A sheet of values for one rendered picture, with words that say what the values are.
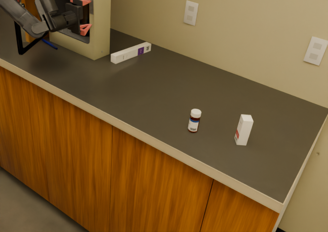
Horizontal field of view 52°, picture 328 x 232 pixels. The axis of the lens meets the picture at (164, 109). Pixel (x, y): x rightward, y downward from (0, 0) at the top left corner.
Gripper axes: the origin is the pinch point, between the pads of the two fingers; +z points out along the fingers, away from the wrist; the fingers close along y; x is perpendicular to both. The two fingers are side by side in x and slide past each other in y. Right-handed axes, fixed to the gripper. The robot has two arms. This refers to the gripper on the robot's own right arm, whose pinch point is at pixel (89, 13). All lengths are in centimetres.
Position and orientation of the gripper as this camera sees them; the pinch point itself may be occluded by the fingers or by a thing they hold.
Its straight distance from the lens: 145.3
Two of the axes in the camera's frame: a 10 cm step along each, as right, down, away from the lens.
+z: 5.5, -4.2, 7.2
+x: -8.3, -3.6, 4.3
